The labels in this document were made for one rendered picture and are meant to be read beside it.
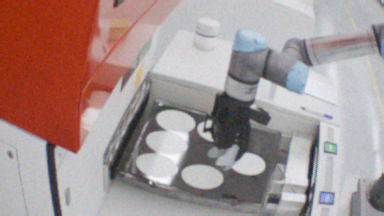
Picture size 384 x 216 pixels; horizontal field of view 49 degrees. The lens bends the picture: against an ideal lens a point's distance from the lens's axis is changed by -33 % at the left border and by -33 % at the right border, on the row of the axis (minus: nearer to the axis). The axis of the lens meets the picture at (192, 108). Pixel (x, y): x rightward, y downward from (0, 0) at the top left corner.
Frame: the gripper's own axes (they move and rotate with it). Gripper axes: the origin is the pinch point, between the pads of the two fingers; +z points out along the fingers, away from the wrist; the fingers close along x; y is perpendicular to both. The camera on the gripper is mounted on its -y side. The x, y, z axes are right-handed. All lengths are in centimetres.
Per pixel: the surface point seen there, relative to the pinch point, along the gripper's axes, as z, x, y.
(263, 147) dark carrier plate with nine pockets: 2.1, -5.6, -15.9
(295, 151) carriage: 4.0, -1.7, -27.3
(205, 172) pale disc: 2.0, -1.3, 5.1
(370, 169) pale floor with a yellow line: 92, -44, -188
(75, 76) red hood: -44, 25, 53
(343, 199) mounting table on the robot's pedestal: 10.0, 25.0, -37.1
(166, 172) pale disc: 2.1, -4.0, 14.2
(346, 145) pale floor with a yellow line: 92, -81, -184
